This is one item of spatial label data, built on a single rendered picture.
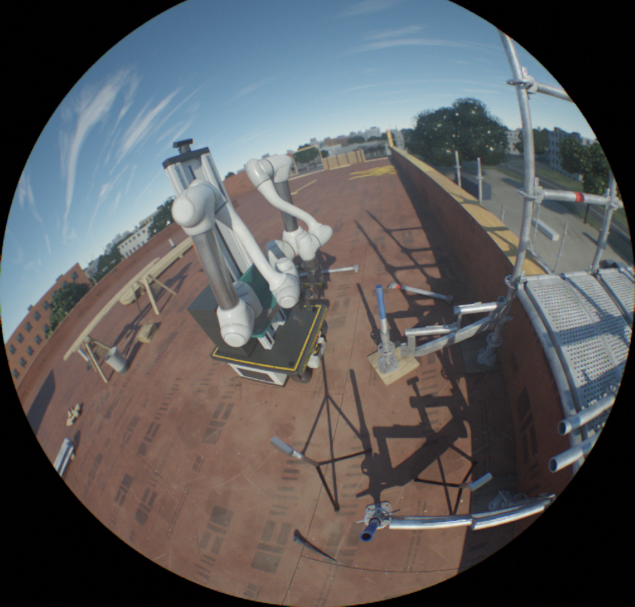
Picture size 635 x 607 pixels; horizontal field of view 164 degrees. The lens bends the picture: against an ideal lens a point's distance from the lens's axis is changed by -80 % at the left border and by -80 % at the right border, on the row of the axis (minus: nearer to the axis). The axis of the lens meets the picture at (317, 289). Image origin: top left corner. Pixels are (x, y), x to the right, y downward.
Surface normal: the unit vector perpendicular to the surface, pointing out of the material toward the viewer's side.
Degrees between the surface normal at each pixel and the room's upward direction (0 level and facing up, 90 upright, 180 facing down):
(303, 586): 0
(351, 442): 0
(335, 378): 0
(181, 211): 84
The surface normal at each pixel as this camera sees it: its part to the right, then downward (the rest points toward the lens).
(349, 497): -0.29, -0.77
